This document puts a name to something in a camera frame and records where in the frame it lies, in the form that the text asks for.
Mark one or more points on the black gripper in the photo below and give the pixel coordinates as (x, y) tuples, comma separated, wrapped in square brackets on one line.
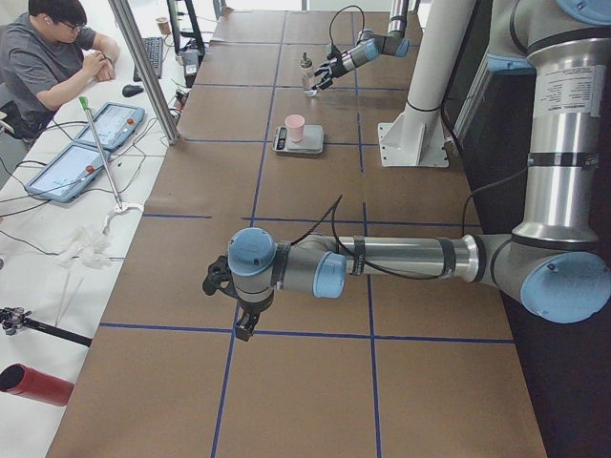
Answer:
[(251, 307), (337, 67)]

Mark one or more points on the clear glass sauce bottle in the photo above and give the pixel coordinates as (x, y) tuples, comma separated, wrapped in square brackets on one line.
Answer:
[(307, 74)]

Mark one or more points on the pink paper cup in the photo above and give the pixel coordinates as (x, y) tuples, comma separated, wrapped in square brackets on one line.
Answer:
[(295, 125)]

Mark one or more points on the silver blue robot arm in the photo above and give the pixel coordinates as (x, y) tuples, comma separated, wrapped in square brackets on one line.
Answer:
[(549, 263), (368, 45)]

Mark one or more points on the crumpled white tissue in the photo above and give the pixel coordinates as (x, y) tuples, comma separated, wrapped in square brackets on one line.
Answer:
[(88, 245)]

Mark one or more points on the black keyboard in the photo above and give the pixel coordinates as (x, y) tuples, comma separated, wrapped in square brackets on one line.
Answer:
[(153, 47)]

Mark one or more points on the black computer mouse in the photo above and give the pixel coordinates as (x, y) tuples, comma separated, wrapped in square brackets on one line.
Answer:
[(131, 90)]

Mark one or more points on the upper blue teach pendant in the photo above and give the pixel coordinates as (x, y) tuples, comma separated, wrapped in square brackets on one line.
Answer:
[(115, 123)]

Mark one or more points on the blue teach pendant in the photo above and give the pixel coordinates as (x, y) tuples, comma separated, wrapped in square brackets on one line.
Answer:
[(115, 123), (67, 175)]

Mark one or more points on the red cylinder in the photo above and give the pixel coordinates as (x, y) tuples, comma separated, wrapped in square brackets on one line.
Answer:
[(24, 381)]

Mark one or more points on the black tripod pole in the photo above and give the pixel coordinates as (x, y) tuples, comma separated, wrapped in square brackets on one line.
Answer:
[(14, 319)]

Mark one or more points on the lower blue teach pendant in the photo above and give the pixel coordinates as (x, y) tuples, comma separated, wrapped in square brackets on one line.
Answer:
[(67, 175)]

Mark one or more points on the green-tipped reacher stick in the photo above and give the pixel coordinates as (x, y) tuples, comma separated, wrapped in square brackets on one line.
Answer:
[(121, 206)]

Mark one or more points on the seated man grey shirt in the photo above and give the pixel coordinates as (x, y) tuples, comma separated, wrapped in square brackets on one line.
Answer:
[(49, 56)]

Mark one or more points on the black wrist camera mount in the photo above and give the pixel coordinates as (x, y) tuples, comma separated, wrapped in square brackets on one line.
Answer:
[(219, 278)]

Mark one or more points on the white pedestal column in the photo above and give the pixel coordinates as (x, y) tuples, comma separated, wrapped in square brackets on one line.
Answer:
[(416, 137)]

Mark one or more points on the aluminium frame post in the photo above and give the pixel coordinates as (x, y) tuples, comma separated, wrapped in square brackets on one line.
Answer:
[(128, 26)]

